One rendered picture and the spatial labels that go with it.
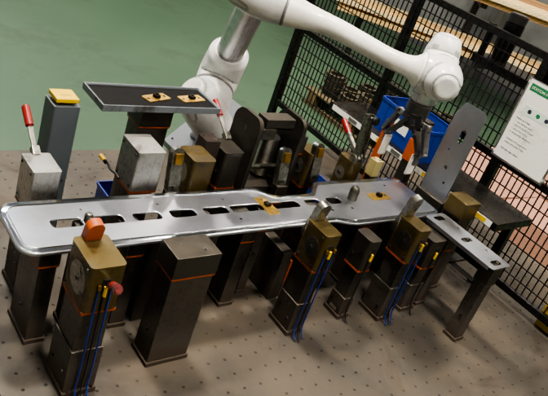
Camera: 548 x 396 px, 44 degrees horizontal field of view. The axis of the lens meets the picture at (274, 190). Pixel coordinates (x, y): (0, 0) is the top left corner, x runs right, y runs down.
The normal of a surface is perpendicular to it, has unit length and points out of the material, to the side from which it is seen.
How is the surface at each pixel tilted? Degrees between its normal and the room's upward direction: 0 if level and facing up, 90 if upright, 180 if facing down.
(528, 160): 90
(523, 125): 90
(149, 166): 90
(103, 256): 0
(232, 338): 0
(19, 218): 0
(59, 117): 90
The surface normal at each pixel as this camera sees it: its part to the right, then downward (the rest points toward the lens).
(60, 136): 0.55, 0.54
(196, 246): 0.31, -0.84
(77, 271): -0.77, 0.05
